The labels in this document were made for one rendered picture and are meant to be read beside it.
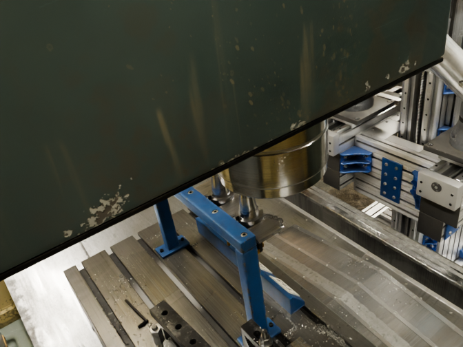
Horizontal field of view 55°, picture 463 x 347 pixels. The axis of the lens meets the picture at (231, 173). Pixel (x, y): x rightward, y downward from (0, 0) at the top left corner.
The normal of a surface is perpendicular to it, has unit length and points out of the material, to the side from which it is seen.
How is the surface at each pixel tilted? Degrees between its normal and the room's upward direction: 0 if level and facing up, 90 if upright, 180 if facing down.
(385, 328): 7
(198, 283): 0
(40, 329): 26
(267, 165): 90
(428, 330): 8
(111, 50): 90
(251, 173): 90
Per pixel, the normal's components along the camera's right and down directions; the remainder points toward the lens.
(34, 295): 0.12, -0.61
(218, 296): -0.13, -0.83
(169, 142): 0.58, 0.37
